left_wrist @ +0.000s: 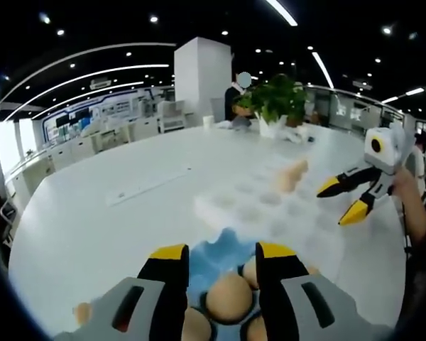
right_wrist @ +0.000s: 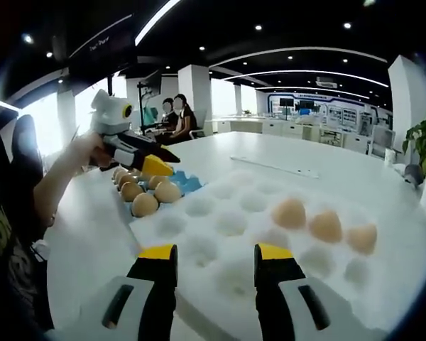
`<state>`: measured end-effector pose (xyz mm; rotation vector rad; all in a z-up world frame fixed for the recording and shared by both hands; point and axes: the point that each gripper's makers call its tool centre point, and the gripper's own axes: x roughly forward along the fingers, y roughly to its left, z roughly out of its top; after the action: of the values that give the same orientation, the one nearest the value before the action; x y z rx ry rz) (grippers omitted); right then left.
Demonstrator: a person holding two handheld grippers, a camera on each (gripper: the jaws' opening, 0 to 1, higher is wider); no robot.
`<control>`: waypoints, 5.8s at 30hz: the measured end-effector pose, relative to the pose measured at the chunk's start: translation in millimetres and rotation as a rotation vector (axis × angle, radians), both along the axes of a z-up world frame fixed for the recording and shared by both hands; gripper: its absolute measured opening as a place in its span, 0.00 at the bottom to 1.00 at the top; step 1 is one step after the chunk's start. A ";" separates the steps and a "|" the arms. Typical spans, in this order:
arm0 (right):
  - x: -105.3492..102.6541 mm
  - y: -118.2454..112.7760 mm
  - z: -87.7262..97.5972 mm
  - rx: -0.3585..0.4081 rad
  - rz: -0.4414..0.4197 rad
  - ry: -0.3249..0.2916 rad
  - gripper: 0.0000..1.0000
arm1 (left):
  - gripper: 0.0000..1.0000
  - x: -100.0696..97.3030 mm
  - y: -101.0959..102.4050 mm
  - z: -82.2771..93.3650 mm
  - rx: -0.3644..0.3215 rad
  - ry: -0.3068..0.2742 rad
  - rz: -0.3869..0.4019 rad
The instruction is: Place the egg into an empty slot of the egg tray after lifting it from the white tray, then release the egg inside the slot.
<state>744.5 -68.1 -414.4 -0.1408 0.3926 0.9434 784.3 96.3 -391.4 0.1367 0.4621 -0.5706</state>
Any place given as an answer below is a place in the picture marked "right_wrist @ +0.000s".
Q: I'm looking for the white table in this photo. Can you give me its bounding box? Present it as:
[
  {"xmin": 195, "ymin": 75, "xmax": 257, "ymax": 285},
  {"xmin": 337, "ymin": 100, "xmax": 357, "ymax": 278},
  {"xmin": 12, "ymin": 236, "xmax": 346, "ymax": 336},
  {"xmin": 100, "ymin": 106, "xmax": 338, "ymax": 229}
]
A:
[{"xmin": 45, "ymin": 131, "xmax": 426, "ymax": 341}]

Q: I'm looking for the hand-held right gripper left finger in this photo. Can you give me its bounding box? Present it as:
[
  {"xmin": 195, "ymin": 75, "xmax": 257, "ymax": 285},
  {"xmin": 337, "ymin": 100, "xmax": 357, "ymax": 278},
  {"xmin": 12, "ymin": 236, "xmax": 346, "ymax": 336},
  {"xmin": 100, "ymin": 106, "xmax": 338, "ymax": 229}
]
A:
[{"xmin": 56, "ymin": 244, "xmax": 179, "ymax": 341}]

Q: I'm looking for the blue egg tray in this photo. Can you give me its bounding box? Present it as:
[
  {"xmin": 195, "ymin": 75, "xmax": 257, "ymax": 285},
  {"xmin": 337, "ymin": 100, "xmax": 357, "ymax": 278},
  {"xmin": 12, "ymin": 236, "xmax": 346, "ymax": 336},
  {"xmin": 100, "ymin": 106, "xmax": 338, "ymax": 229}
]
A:
[{"xmin": 111, "ymin": 168, "xmax": 205, "ymax": 217}]

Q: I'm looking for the white foam tray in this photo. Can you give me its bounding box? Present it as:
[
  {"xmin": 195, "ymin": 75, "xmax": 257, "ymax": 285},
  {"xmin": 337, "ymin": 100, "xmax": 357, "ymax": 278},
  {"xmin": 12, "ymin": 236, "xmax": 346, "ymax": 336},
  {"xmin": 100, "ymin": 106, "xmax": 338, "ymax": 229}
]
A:
[{"xmin": 127, "ymin": 170, "xmax": 425, "ymax": 341}]

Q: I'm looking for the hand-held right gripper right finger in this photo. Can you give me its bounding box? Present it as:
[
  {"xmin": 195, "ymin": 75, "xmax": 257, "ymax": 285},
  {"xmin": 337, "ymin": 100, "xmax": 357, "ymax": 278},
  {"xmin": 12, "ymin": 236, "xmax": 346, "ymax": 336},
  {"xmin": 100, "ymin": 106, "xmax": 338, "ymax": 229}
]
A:
[{"xmin": 253, "ymin": 243, "xmax": 377, "ymax": 341}]

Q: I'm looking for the white office chair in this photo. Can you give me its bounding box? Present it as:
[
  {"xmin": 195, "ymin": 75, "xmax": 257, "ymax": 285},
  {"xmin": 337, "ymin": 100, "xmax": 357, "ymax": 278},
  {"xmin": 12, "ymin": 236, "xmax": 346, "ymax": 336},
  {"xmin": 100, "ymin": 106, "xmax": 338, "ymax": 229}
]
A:
[{"xmin": 190, "ymin": 109, "xmax": 209, "ymax": 140}]

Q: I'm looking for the white mesh chair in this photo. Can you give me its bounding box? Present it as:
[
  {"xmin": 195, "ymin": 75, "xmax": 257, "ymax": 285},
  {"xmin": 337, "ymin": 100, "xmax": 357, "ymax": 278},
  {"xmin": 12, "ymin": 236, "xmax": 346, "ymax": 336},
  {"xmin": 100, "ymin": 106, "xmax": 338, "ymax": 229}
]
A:
[{"xmin": 369, "ymin": 126, "xmax": 395, "ymax": 159}]

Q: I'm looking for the person's left hand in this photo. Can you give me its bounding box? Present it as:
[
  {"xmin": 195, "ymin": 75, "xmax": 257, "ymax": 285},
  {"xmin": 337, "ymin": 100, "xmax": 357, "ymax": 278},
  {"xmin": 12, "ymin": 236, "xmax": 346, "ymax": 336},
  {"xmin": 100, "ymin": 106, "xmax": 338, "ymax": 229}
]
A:
[{"xmin": 69, "ymin": 134, "xmax": 113, "ymax": 170}]

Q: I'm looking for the row of white cabinets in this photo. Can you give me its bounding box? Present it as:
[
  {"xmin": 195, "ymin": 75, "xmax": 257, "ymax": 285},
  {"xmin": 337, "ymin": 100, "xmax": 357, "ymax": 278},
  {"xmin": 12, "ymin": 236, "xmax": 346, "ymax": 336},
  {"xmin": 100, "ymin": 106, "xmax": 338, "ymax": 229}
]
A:
[{"xmin": 205, "ymin": 117, "xmax": 395, "ymax": 159}]

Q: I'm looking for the cluster of brown eggs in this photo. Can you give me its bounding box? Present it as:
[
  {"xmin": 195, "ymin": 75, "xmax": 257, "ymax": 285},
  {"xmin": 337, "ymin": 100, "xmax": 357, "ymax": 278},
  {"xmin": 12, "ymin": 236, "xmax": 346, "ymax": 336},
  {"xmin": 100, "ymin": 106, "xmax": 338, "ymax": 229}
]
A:
[{"xmin": 112, "ymin": 166, "xmax": 182, "ymax": 218}]

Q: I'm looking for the black printed t-shirt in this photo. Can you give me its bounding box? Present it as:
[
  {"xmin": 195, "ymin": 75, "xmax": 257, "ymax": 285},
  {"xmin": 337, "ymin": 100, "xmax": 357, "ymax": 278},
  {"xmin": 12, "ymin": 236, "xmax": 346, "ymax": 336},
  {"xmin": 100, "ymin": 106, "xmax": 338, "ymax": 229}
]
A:
[{"xmin": 0, "ymin": 117, "xmax": 56, "ymax": 341}]

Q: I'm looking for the white table socket strip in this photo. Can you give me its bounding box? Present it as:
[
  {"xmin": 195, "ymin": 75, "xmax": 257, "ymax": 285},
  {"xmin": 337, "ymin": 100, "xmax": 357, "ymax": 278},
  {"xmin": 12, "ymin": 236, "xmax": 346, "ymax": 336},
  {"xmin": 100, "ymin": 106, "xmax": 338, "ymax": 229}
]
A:
[{"xmin": 229, "ymin": 155, "xmax": 320, "ymax": 179}]

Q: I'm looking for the black hanging screen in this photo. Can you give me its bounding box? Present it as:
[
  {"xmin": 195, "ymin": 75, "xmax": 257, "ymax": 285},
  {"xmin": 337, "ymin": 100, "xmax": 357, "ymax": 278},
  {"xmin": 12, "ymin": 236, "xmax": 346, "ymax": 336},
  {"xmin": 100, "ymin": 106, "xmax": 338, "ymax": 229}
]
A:
[{"xmin": 67, "ymin": 13, "xmax": 136, "ymax": 77}]

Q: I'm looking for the white square pillar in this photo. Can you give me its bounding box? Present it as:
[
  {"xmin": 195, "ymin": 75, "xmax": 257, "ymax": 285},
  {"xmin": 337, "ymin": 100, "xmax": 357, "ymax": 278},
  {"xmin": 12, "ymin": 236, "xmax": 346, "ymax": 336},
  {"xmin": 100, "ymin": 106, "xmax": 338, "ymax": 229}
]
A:
[{"xmin": 388, "ymin": 53, "xmax": 426, "ymax": 153}]

